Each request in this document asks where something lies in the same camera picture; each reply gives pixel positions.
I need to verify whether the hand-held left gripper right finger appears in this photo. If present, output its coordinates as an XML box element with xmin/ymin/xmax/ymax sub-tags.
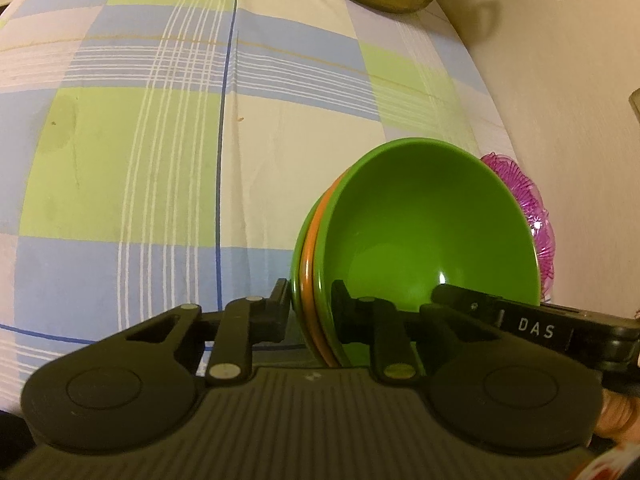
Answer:
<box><xmin>330</xmin><ymin>280</ymin><xmax>483</xmax><ymax>387</ymax></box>

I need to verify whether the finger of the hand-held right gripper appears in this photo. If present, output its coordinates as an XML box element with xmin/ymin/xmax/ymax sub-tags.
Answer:
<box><xmin>431</xmin><ymin>284</ymin><xmax>503</xmax><ymax>330</ymax></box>

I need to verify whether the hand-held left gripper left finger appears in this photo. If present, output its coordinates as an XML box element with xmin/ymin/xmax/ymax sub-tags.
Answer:
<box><xmin>120</xmin><ymin>277</ymin><xmax>292</xmax><ymax>387</ymax></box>

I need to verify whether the orange bowl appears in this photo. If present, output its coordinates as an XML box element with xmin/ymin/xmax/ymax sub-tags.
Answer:
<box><xmin>299</xmin><ymin>174</ymin><xmax>352</xmax><ymax>369</ymax></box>

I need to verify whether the large green bowl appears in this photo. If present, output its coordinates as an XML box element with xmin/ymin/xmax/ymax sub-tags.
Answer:
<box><xmin>290</xmin><ymin>199</ymin><xmax>327</xmax><ymax>357</ymax></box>

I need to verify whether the small green bowl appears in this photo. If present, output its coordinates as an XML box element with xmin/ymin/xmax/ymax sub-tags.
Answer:
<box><xmin>320</xmin><ymin>137</ymin><xmax>542</xmax><ymax>367</ymax></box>

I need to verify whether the large round pink glass plate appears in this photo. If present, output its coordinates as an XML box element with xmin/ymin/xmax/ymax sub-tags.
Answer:
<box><xmin>480</xmin><ymin>151</ymin><xmax>557</xmax><ymax>297</ymax></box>

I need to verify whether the person's right hand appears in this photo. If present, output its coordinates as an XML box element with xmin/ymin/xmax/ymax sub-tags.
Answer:
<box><xmin>596</xmin><ymin>387</ymin><xmax>640</xmax><ymax>445</ymax></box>

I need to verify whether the checked pastel tablecloth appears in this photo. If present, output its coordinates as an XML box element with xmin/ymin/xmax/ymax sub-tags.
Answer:
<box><xmin>0</xmin><ymin>0</ymin><xmax>521</xmax><ymax>413</ymax></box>

